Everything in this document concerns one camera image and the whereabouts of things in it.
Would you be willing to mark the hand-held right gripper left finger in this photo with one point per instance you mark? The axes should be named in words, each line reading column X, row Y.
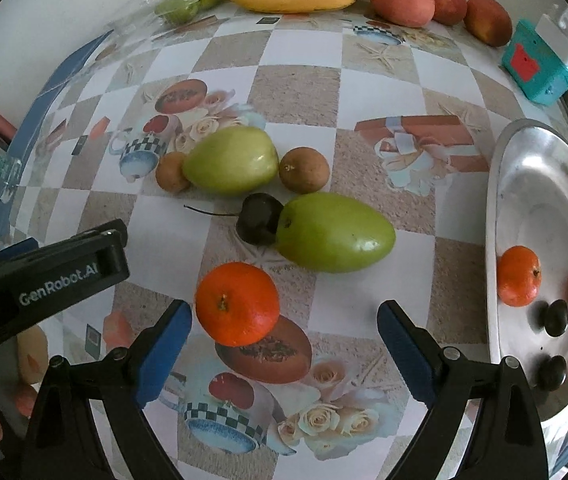
column 164, row 355

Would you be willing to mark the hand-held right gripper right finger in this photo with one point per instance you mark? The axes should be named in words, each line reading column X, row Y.
column 403, row 355

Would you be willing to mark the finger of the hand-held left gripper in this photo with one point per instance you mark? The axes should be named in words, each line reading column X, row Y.
column 14, row 251
column 111, row 229

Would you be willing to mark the brown longan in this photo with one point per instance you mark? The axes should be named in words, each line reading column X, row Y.
column 304, row 170
column 171, row 172

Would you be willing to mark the orange mandarin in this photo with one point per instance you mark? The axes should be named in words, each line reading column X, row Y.
column 517, row 282
column 237, row 302

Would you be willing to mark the green jujube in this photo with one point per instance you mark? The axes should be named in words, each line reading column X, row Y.
column 231, row 160
column 336, row 232

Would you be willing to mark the dark cherry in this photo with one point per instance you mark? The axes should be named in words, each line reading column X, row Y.
column 556, row 317
column 551, row 372
column 259, row 220

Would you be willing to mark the round steel plate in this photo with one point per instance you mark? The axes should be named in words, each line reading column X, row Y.
column 538, row 185

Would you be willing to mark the clear bag of green fruit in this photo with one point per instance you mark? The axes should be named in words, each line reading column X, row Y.
column 179, row 7

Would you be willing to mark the teal plastic box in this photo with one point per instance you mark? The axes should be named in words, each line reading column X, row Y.
column 533, row 70

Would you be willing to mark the pink apple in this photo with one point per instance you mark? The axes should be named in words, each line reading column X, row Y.
column 402, row 1

